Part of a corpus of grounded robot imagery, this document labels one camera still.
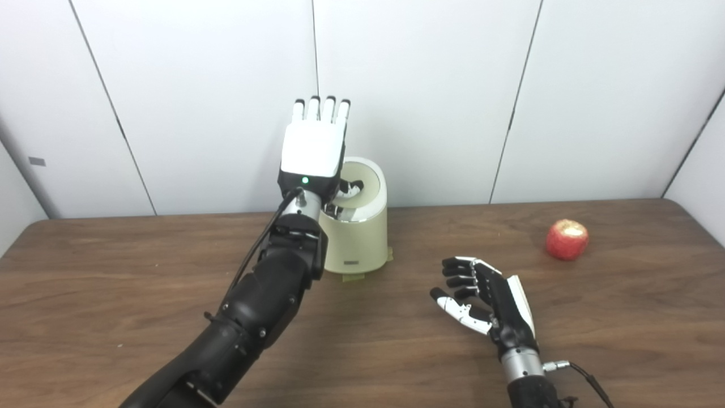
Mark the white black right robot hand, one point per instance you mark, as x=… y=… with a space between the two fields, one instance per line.
x=504 y=311

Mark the round cream bin lid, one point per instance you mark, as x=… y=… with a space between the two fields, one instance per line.
x=369 y=175

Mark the cream-colored bin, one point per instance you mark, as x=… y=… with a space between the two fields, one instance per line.
x=357 y=241

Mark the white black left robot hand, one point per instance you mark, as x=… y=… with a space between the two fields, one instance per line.
x=311 y=150

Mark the red apple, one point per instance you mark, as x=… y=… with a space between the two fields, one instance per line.
x=566 y=242

